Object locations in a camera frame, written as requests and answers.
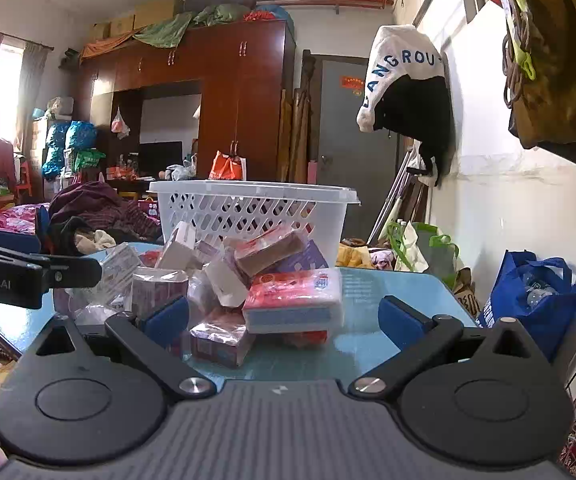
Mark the yellow cloth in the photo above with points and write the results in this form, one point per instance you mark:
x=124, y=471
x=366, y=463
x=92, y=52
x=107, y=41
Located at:
x=352, y=254

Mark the blue patterned bags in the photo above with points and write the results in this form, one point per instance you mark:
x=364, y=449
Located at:
x=68, y=140

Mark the green cloth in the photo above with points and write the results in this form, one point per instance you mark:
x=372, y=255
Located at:
x=178, y=27

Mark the white printed box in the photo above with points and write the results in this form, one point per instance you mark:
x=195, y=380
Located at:
x=120, y=262

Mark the green printed bag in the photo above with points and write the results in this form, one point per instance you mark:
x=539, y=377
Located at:
x=89, y=159

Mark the purple box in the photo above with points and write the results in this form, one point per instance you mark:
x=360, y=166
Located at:
x=300, y=257

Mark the red white tissue pack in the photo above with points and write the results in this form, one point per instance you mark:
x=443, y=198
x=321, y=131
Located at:
x=293, y=300

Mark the pink plastic bag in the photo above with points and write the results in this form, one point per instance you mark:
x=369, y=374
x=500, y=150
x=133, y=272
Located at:
x=120, y=124

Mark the wooden planks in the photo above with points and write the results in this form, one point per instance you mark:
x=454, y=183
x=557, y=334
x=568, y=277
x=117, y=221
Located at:
x=298, y=135

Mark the white black hanging jacket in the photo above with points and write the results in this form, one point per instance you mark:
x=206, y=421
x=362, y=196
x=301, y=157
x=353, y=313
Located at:
x=393, y=55

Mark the orange plastic bag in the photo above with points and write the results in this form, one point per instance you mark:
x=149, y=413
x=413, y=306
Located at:
x=227, y=166

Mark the orange cloth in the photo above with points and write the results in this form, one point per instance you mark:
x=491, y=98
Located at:
x=103, y=46

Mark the grey door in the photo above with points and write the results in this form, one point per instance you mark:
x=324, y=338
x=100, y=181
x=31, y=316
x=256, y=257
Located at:
x=338, y=130

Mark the brown hanging bag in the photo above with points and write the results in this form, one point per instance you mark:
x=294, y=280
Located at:
x=558, y=85

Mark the brown block packet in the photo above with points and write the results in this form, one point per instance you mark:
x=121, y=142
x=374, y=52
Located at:
x=270, y=252

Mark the pink floral blanket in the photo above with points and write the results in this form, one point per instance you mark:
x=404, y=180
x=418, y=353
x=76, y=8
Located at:
x=13, y=217

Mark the brown wooden wardrobe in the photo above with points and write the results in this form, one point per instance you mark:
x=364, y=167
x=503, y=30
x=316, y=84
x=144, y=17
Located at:
x=248, y=100

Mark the blue shopping bag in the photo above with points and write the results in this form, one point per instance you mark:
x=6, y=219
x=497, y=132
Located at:
x=543, y=310

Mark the clear plastic packet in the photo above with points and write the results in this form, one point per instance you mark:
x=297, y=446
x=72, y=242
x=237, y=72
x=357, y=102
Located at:
x=93, y=307

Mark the black television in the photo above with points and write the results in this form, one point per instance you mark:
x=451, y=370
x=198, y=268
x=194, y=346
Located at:
x=160, y=157

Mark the small cardboard box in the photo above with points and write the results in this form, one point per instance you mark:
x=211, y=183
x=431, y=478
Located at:
x=100, y=31

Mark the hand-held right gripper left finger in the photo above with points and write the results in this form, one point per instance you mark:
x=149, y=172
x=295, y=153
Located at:
x=168, y=317

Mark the pile of dark clothes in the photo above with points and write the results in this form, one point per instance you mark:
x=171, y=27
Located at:
x=98, y=210

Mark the yellow-green hanging bag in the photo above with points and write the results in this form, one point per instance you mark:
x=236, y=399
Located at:
x=515, y=5

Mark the pink wrapped packet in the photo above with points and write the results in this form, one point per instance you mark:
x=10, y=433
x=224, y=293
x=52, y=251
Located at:
x=220, y=342

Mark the metal poles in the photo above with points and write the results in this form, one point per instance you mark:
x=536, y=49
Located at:
x=393, y=195

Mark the medium cardboard box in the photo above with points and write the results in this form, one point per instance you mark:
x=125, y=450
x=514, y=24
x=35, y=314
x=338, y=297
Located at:
x=122, y=25

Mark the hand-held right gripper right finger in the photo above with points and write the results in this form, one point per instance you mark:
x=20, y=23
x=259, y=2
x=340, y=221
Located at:
x=398, y=320

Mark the green white tote bag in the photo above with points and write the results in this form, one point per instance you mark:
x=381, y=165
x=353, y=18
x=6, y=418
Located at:
x=418, y=247

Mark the large cardboard box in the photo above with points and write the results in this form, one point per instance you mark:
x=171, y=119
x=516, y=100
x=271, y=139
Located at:
x=157, y=12

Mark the white plastic basket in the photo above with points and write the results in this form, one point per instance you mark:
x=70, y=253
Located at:
x=263, y=210

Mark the brown cardboard box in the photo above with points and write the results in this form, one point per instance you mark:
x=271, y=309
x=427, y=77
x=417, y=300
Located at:
x=467, y=292

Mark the white open carton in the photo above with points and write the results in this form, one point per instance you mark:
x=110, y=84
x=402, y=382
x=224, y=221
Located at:
x=225, y=282

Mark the grey curtain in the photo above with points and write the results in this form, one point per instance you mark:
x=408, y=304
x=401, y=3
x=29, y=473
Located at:
x=32, y=95

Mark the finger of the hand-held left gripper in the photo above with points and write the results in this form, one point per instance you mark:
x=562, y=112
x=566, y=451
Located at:
x=75, y=271
x=43, y=232

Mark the red pipe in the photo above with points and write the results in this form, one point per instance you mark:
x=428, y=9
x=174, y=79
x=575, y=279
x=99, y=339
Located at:
x=328, y=1

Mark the purple wrapped packet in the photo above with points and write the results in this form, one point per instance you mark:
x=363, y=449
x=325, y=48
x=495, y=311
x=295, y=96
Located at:
x=160, y=285

